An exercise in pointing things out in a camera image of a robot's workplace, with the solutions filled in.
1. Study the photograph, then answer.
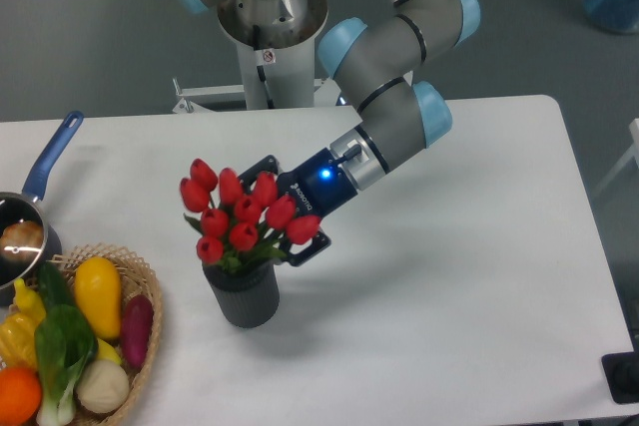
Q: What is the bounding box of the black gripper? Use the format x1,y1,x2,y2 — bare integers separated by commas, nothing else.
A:
238,148,357,266

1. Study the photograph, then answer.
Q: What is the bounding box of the red tulip bouquet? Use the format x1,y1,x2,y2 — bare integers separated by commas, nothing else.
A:
179,159,320,276

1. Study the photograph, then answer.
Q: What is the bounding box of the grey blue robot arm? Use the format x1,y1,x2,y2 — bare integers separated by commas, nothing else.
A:
180,0,480,274

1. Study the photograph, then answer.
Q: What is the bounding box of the dark grey ribbed vase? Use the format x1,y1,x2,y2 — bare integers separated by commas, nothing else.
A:
203,260,280,328

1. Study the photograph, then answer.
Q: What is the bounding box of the woven wicker basket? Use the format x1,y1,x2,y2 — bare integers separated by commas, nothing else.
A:
0,242,165,426

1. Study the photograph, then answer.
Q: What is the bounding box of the purple eggplant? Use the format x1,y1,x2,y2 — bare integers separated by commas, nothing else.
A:
120,294,154,369

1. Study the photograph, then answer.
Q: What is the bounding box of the yellow squash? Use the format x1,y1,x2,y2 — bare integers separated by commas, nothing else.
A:
74,256,122,341

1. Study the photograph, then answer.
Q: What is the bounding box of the beige garlic bulb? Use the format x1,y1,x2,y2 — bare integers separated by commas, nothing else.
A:
76,360,130,414

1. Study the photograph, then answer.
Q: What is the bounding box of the green bok choy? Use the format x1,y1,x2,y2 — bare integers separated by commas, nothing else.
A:
35,262,97,425

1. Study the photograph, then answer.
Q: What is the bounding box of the yellow bell pepper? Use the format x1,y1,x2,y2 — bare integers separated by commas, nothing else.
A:
1,312,38,371

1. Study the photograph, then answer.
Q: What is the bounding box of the orange fruit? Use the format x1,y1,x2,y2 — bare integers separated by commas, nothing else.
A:
1,367,42,425

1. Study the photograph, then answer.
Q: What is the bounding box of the black device at edge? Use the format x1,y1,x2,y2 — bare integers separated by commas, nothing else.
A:
601,352,638,404

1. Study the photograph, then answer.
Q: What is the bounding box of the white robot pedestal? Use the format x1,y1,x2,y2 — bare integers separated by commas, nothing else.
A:
174,0,328,113

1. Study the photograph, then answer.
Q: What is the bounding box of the blue handled saucepan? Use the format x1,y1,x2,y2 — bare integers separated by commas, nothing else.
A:
1,111,84,307

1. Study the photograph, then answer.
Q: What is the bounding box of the white furniture frame right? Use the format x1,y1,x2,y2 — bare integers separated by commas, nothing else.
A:
595,119,638,196

